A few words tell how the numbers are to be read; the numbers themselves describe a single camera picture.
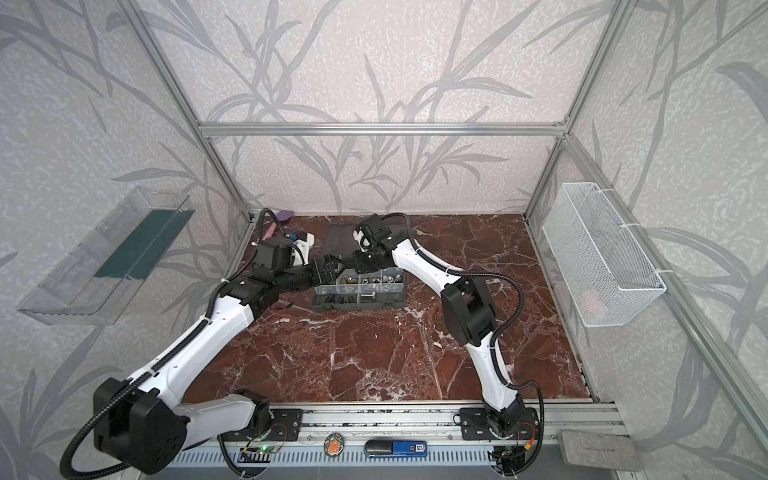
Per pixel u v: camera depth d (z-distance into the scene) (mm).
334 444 707
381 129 963
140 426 381
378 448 660
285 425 724
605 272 615
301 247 638
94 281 638
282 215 1255
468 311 543
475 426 733
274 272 599
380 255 688
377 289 973
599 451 679
